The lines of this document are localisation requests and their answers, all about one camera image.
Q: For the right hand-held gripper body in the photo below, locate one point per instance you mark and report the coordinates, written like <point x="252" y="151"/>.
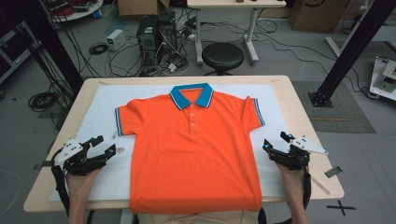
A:
<point x="294" y="158"/>

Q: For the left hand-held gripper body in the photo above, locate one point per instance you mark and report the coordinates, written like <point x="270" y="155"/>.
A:
<point x="74" y="161"/>

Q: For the orange polo shirt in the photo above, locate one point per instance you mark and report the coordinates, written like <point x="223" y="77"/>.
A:
<point x="193" y="161"/>

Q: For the person's right hand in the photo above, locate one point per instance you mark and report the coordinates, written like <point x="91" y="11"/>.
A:
<point x="292" y="182"/>

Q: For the person's left hand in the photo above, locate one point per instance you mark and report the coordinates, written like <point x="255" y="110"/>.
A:
<point x="79" y="185"/>

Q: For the grey tape piece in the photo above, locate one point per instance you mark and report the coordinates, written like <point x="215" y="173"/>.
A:
<point x="333" y="171"/>
<point x="43" y="164"/>

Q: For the thin wooden stick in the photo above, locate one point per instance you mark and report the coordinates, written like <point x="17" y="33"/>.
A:
<point x="320" y="186"/>

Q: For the white foam mat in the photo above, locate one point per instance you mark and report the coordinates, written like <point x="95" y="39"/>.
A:
<point x="106" y="102"/>

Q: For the grey floor mat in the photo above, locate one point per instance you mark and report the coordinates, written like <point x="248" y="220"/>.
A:
<point x="342" y="112"/>

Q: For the black tape cross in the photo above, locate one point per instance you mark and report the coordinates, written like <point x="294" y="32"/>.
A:
<point x="341" y="207"/>

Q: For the black round stool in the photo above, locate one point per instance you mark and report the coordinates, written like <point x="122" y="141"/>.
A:
<point x="222" y="56"/>

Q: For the small white box device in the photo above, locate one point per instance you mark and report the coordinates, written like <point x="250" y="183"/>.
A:
<point x="115" y="39"/>

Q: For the white power adapter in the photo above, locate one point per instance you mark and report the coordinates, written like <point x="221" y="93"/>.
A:
<point x="172" y="67"/>

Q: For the black computer tower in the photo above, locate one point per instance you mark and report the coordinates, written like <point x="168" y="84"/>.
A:
<point x="147" y="40"/>
<point x="167" y="34"/>

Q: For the black metal stand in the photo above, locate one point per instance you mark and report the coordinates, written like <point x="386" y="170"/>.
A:
<point x="358" y="40"/>
<point x="49" y="37"/>

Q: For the white machine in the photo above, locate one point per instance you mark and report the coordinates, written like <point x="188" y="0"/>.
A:
<point x="384" y="77"/>

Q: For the cardboard box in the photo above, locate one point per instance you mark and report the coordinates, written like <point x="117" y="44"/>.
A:
<point x="320" y="15"/>
<point x="140" y="6"/>

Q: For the round white table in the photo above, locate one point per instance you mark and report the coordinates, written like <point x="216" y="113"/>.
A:
<point x="90" y="11"/>

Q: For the white desk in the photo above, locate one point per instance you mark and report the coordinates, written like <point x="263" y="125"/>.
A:
<point x="236" y="3"/>

